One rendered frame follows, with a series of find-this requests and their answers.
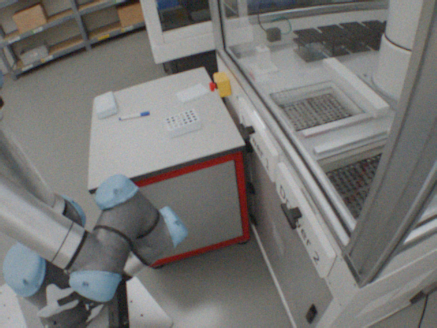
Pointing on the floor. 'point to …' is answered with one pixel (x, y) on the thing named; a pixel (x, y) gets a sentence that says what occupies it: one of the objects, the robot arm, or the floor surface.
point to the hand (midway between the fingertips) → (61, 322)
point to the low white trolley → (177, 161)
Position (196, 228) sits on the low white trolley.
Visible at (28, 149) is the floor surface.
